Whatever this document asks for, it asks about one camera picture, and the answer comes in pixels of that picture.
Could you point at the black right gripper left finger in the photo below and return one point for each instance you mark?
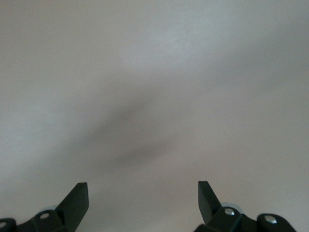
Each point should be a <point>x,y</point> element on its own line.
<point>70,212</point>

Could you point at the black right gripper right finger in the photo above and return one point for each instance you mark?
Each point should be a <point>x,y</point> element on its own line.
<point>217,217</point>

